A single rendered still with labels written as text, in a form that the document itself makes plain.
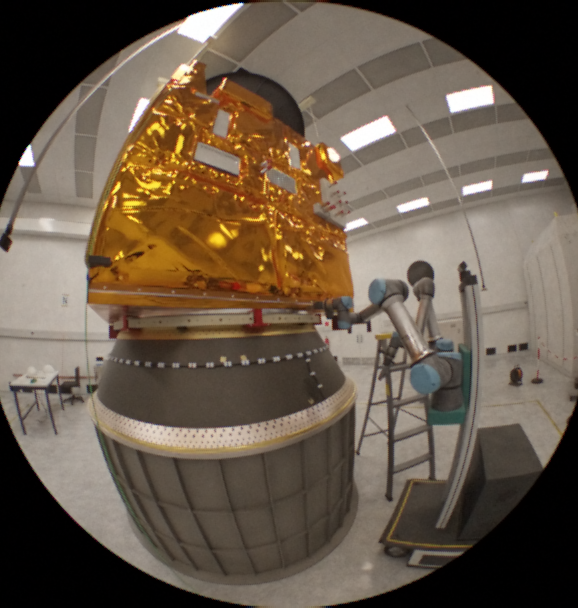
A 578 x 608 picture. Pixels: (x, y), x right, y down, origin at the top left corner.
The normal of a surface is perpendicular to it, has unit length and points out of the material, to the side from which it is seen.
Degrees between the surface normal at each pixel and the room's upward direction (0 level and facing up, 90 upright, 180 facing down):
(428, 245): 90
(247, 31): 180
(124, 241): 90
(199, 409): 62
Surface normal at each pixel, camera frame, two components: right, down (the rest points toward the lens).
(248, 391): 0.36, -0.59
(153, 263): 0.68, -0.08
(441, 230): -0.69, -0.04
